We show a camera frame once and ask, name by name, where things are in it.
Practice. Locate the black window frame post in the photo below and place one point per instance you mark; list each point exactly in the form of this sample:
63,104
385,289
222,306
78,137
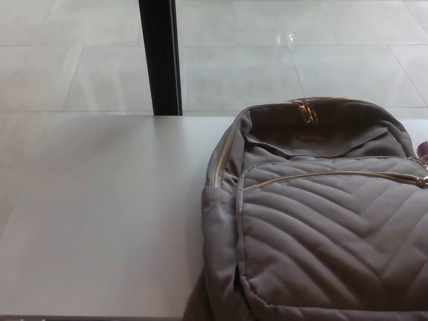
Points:
160,60

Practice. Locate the grey quilted backpack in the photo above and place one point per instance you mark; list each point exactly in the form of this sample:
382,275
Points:
317,227

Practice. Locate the pink transparent bottle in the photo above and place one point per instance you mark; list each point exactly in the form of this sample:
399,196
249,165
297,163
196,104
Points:
423,147

